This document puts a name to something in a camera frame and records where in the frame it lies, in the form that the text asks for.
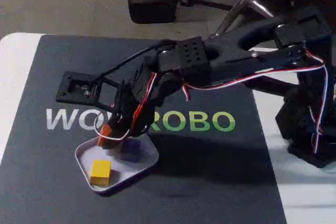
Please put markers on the purple wooden block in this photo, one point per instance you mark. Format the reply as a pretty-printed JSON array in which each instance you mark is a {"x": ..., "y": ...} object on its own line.
[{"x": 131, "y": 153}]

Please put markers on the orange wooden block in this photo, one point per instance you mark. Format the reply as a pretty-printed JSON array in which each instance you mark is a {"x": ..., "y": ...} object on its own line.
[{"x": 105, "y": 133}]

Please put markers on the white metal tray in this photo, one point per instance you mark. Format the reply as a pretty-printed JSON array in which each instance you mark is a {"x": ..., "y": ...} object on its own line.
[{"x": 136, "y": 171}]

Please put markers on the yellow wooden block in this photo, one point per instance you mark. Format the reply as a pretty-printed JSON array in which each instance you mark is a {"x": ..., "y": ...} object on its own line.
[{"x": 100, "y": 171}]

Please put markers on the black mat with WOWROBO print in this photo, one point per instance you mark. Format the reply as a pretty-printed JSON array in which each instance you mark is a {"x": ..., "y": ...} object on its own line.
[{"x": 52, "y": 58}]

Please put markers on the black table clamp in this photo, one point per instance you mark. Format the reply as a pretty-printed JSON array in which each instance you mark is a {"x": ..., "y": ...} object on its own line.
[{"x": 273, "y": 86}]

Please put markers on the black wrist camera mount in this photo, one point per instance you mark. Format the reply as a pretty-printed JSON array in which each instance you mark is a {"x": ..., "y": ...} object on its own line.
[{"x": 71, "y": 87}]

